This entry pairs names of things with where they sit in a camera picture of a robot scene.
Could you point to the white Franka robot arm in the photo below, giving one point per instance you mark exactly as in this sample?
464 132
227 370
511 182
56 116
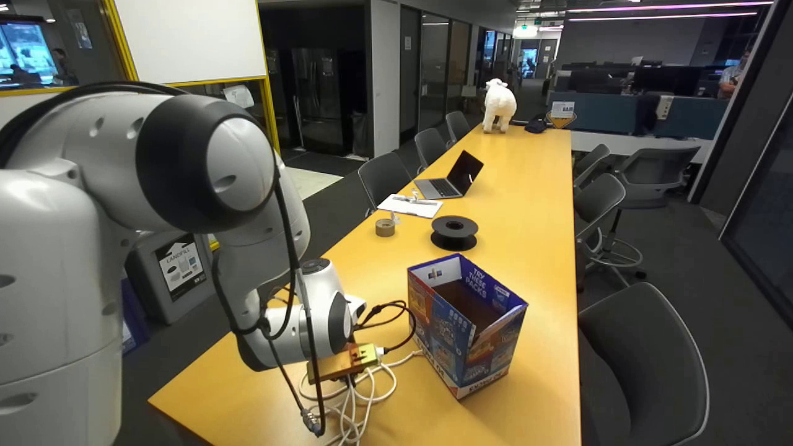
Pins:
74 248

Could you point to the blue snack cardboard box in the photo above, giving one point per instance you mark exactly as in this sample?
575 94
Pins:
462 348

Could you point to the gray box with label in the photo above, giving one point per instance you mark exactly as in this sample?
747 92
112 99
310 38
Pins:
174 272

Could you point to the white paper sheets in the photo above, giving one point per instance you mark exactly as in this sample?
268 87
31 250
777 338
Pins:
409 207

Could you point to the open silver laptop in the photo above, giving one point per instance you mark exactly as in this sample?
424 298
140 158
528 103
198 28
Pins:
449 176

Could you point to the white dog toy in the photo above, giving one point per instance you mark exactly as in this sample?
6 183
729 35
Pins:
498 103

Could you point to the small black desk object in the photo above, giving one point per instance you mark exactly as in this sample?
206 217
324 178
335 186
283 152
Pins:
537 125

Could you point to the blue office partition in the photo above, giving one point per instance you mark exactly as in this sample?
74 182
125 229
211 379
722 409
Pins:
627 113

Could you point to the large gray office chair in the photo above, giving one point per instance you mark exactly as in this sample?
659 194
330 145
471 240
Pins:
644 373

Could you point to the wooden camera mount plate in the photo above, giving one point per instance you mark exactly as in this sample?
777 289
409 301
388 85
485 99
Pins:
337 363

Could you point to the white whiteboard yellow frame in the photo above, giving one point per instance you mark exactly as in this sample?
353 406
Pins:
188 38

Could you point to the wall monitor screen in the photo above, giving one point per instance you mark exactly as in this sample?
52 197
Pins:
29 52

